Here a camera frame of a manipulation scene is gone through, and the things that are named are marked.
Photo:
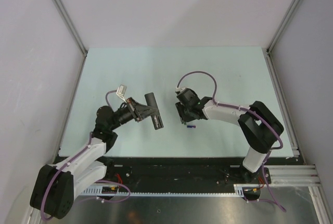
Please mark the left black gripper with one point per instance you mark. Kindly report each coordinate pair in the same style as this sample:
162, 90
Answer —
140, 111

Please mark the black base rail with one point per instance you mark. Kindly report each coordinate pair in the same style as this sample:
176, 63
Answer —
178, 175

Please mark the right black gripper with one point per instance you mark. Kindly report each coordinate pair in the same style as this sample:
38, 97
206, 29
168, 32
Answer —
183, 118

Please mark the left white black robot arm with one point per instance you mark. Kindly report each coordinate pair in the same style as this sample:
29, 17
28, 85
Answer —
58, 185

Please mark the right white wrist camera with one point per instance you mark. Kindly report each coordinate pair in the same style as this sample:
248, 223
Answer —
180, 89

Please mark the grey slotted cable duct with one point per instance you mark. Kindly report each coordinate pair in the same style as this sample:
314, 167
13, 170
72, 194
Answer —
105, 190

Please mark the aluminium frame post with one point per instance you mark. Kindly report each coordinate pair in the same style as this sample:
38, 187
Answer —
70, 26
286, 20

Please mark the right aluminium frame post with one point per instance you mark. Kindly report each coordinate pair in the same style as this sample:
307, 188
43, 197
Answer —
286, 20

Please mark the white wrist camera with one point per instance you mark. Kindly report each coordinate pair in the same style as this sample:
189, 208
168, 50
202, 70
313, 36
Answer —
121, 92
180, 89

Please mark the left aluminium frame post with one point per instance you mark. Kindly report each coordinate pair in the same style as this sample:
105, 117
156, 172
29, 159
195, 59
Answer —
70, 26

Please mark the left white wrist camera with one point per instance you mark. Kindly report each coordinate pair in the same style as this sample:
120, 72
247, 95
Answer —
121, 92

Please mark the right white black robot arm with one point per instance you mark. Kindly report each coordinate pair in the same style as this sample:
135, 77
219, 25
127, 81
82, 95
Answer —
258, 124

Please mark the black remote control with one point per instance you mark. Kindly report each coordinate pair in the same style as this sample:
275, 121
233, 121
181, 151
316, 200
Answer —
155, 116

